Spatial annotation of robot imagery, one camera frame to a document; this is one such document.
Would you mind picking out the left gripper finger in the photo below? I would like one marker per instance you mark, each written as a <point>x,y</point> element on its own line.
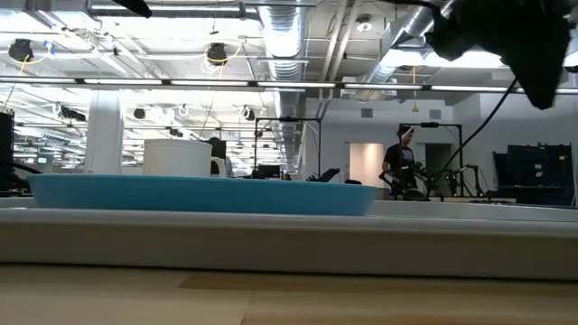
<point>135,6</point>

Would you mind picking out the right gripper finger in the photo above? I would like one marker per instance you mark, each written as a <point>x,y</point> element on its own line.
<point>539,81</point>

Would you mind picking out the white mug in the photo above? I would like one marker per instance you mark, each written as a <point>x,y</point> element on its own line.
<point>176,158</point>

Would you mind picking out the blue round plate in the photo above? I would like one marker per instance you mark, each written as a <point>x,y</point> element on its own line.
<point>203,194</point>

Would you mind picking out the grey plastic tray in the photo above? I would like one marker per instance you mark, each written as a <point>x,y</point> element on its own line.
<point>289,244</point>

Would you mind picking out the black monitor bank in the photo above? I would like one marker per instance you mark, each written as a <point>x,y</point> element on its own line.
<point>537,167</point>

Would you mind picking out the black ceiling device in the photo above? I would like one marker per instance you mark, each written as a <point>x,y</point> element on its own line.
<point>217,53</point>
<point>20,49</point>

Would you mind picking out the white pillar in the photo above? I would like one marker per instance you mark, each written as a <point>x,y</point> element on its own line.
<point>105,131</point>

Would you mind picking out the person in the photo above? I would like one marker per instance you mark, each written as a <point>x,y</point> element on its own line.
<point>399,162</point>

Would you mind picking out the black computer monitor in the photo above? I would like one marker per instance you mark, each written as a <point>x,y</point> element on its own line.
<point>218,146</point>

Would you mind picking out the long ceiling light bar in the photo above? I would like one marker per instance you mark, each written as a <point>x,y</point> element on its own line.
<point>293,84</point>

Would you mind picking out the black upright panel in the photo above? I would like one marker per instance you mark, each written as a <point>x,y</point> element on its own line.
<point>5,144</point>

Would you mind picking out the silver ventilation duct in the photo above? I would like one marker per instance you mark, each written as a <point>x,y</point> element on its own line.
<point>282,27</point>
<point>406,27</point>

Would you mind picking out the black metal frame rig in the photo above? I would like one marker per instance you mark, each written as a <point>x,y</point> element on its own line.
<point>289,119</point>
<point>429,124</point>

